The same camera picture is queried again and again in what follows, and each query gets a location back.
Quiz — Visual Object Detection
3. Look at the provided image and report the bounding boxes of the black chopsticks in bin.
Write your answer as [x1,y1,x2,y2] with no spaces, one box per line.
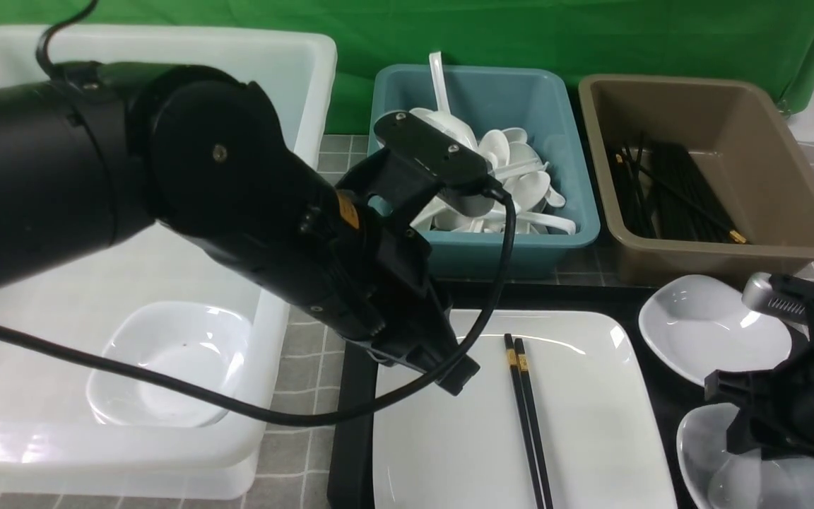
[605,133,749,245]

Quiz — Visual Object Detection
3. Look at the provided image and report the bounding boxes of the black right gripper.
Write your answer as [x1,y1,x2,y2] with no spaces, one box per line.
[704,298,814,460]

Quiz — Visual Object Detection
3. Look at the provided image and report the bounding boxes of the white square bowl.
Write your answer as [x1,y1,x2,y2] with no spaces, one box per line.
[86,302,252,428]

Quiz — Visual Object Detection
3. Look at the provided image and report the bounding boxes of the large white plastic bin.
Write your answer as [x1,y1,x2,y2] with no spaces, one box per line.
[0,25,337,508]

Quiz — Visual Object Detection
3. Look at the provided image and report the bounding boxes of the large white square plate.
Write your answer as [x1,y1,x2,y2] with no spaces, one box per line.
[372,310,676,508]

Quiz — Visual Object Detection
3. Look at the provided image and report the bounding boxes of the teal plastic bin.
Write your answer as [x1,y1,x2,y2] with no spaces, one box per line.
[370,64,601,281]

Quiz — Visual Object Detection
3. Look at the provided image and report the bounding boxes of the white plastic spoon upright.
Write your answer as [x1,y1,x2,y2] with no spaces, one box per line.
[427,52,452,114]

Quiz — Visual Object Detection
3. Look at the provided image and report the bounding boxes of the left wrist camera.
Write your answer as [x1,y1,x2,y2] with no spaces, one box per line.
[372,112,495,215]

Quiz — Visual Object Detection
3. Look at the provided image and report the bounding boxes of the brown plastic bin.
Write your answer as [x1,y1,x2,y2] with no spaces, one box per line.
[579,74,814,288]

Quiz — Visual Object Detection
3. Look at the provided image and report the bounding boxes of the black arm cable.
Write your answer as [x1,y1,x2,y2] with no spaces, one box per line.
[0,187,519,428]

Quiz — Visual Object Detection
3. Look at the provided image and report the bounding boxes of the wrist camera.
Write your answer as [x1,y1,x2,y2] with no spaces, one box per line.
[372,112,495,215]
[742,273,814,325]

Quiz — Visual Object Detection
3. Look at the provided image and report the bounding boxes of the black serving tray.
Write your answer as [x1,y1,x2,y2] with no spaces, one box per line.
[326,281,704,508]

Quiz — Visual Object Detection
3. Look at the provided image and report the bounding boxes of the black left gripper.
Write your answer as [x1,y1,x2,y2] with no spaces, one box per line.
[287,152,482,397]

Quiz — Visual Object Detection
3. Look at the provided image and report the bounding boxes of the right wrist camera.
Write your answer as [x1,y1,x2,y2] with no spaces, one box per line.
[742,273,814,325]

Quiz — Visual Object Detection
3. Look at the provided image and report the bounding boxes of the green backdrop cloth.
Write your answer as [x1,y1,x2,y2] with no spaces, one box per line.
[0,0,814,135]

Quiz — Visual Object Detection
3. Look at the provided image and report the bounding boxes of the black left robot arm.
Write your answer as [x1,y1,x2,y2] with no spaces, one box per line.
[0,62,485,373]

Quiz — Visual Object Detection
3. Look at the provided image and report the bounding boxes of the pile of white spoons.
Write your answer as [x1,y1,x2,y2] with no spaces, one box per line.
[410,107,578,235]

